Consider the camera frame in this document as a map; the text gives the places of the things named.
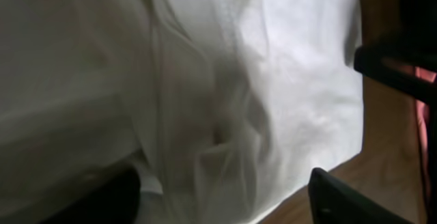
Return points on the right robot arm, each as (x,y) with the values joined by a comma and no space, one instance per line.
(415,45)

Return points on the pink garment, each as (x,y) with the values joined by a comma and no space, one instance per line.
(422,114)

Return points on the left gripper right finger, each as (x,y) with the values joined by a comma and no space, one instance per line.
(333,202)

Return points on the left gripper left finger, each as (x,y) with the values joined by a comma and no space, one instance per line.
(115,202)

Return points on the white t-shirt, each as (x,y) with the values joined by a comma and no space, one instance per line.
(223,107)

